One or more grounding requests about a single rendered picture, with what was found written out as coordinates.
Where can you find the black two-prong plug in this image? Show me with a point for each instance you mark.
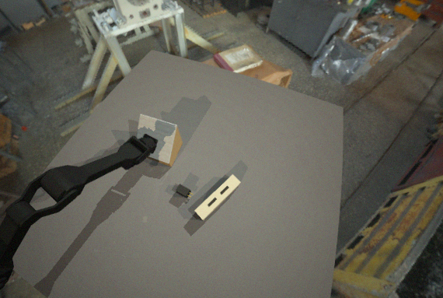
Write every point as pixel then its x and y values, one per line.
pixel 183 191

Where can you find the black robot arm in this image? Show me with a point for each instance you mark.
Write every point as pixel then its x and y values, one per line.
pixel 63 184

